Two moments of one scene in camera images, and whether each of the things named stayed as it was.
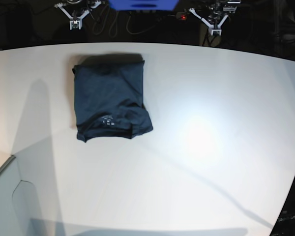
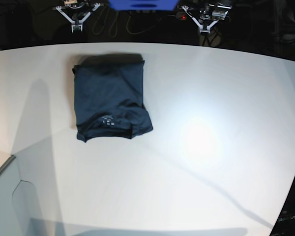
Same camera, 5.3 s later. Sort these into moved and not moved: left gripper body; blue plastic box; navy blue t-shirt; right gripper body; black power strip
Moved: left gripper body; right gripper body
Not moved: navy blue t-shirt; black power strip; blue plastic box
